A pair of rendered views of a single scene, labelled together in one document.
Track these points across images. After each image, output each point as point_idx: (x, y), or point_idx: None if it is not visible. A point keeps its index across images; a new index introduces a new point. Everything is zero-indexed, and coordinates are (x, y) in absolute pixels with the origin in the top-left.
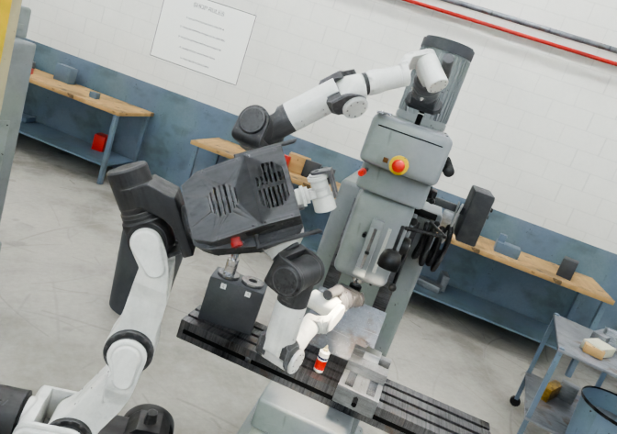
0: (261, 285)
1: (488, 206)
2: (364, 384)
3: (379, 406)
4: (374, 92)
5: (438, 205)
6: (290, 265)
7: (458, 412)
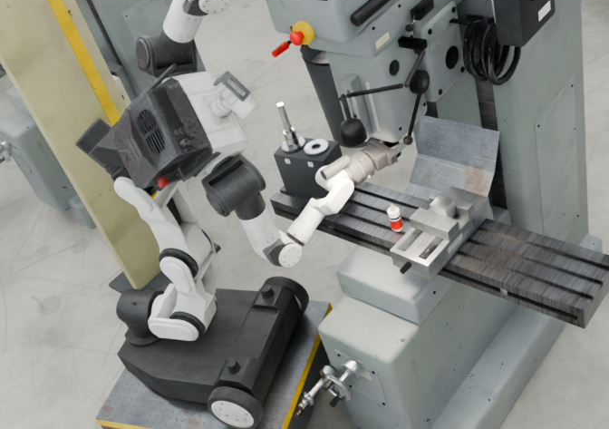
0: (322, 151)
1: None
2: (422, 245)
3: (453, 261)
4: None
5: None
6: (209, 191)
7: (574, 249)
